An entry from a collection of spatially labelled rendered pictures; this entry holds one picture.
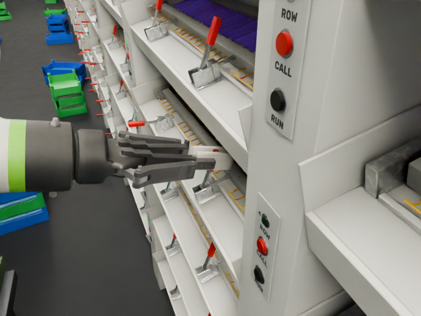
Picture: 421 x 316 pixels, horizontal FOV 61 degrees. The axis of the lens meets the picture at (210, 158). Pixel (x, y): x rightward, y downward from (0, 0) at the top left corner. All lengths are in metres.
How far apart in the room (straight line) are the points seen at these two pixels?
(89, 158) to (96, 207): 1.37
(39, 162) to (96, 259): 1.15
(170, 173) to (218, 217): 0.12
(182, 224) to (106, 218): 0.95
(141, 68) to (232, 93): 0.50
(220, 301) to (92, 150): 0.38
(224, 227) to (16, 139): 0.31
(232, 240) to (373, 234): 0.29
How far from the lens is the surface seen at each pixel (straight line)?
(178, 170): 0.50
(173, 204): 0.91
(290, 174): 0.29
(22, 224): 1.84
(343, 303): 0.43
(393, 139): 0.30
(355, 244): 0.27
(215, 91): 0.48
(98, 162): 0.48
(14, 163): 0.47
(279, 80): 0.28
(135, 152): 0.50
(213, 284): 0.73
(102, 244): 1.64
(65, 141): 0.47
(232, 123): 0.40
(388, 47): 0.26
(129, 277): 1.50
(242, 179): 0.58
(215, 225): 0.56
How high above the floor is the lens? 1.14
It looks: 33 degrees down
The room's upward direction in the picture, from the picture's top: straight up
